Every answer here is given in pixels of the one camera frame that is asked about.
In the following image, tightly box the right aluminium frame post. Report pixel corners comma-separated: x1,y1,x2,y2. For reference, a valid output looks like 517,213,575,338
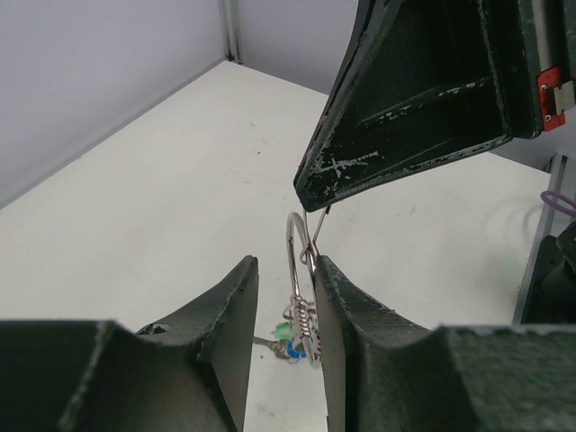
218,0,243,65

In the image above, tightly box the metal keyring with clips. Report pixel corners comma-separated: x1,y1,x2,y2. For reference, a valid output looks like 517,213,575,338
283,206,330,368

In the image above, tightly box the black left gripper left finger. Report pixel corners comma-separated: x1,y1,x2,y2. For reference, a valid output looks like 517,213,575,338
1,256,258,431

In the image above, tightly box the key with blue tag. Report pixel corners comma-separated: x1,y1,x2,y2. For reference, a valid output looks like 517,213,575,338
253,337,307,364

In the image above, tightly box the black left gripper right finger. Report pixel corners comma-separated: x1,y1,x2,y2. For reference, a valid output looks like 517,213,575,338
316,256,575,431

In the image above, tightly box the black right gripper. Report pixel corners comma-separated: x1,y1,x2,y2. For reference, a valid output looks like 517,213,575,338
293,0,575,212

